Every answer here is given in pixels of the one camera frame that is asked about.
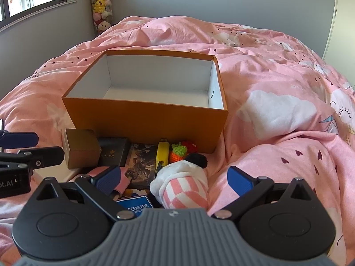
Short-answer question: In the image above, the white box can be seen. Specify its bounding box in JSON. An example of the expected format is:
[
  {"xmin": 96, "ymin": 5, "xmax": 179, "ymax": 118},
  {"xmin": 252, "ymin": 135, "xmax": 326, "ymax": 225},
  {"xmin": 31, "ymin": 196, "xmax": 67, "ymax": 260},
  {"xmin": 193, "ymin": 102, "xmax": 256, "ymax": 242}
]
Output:
[{"xmin": 32, "ymin": 160, "xmax": 81, "ymax": 184}]

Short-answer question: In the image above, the pink card holder wallet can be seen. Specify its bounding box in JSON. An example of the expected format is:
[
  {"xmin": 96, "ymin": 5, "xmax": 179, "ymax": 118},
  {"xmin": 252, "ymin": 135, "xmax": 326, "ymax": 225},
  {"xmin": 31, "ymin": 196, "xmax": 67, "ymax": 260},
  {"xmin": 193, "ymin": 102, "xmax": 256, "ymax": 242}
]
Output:
[{"xmin": 88, "ymin": 166, "xmax": 130, "ymax": 196}]

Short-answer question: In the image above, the bear plush with blue tag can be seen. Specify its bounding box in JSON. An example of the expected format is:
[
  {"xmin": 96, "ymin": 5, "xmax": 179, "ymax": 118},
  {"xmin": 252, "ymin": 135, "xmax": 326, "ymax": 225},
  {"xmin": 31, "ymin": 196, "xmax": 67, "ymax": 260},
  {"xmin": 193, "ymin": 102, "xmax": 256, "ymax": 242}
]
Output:
[{"xmin": 116, "ymin": 190, "xmax": 154, "ymax": 217}]

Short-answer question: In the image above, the black box gold lettering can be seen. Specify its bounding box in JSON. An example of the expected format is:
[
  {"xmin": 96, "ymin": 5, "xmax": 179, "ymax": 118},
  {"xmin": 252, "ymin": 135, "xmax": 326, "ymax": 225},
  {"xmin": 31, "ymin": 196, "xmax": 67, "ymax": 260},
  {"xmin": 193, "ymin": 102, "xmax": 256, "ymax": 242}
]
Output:
[{"xmin": 98, "ymin": 137, "xmax": 131, "ymax": 167}]

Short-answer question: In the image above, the small gold gift box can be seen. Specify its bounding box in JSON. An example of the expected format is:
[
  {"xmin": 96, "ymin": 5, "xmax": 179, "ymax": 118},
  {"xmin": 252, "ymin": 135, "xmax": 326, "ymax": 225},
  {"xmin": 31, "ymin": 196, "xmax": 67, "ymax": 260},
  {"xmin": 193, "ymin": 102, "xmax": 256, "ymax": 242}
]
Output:
[{"xmin": 63, "ymin": 129, "xmax": 102, "ymax": 169}]

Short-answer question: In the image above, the illustrated card pack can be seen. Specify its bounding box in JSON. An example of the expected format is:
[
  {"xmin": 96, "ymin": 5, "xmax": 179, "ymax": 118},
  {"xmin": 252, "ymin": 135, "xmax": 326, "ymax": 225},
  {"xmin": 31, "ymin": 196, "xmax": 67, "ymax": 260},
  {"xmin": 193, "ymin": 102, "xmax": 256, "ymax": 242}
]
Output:
[{"xmin": 126, "ymin": 143, "xmax": 158, "ymax": 190}]

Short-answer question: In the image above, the yellow tape measure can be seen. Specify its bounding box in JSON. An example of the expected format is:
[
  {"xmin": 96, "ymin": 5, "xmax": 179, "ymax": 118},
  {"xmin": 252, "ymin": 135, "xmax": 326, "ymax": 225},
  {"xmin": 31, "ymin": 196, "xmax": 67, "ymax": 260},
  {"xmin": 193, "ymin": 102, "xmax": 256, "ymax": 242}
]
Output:
[{"xmin": 155, "ymin": 139, "xmax": 170, "ymax": 172}]

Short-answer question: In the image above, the white dog plush striped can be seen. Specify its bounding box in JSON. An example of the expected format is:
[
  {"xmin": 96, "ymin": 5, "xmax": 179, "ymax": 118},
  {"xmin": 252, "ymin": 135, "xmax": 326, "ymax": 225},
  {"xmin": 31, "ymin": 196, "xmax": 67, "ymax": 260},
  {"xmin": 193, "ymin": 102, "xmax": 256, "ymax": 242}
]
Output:
[{"xmin": 150, "ymin": 153, "xmax": 208, "ymax": 209}]

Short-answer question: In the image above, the crocheted orange green carrot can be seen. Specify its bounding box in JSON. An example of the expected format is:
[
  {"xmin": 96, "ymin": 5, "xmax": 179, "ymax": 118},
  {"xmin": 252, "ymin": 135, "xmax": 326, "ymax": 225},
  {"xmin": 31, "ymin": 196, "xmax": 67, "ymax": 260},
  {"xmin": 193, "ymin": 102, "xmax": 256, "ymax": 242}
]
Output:
[{"xmin": 169, "ymin": 143, "xmax": 188, "ymax": 163}]

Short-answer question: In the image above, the white bedroom door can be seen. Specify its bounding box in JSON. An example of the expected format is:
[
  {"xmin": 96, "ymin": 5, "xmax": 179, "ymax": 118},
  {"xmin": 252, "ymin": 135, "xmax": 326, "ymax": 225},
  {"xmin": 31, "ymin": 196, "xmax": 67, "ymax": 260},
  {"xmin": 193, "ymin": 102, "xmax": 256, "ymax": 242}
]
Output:
[{"xmin": 323, "ymin": 0, "xmax": 355, "ymax": 86}]

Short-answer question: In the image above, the pink patterned duvet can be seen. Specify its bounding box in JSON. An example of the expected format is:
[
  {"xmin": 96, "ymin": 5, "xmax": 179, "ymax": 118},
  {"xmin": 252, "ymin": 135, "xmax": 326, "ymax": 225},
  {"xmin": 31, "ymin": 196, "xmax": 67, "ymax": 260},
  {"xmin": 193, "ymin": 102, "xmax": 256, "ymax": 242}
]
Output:
[{"xmin": 1, "ymin": 16, "xmax": 354, "ymax": 265}]

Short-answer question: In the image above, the orange cardboard storage box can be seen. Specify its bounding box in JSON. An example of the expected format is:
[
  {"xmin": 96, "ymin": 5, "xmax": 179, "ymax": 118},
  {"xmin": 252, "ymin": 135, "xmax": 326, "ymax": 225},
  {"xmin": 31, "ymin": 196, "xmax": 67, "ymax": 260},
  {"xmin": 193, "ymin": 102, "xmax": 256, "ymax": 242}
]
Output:
[{"xmin": 63, "ymin": 49, "xmax": 228, "ymax": 153}]

